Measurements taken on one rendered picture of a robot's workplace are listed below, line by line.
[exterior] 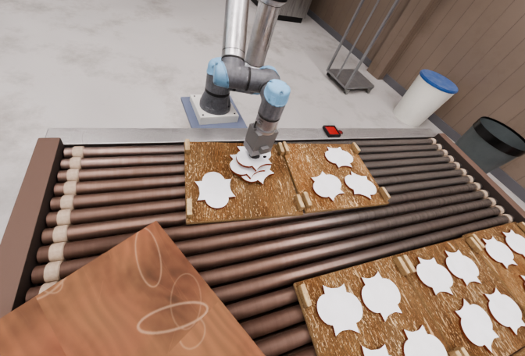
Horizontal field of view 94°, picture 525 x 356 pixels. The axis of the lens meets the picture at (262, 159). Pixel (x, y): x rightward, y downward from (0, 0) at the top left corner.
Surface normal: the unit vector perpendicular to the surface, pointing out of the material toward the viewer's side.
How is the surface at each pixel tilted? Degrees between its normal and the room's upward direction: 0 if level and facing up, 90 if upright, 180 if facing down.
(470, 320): 0
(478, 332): 0
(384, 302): 0
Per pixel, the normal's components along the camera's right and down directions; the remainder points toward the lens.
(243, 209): 0.26, -0.65
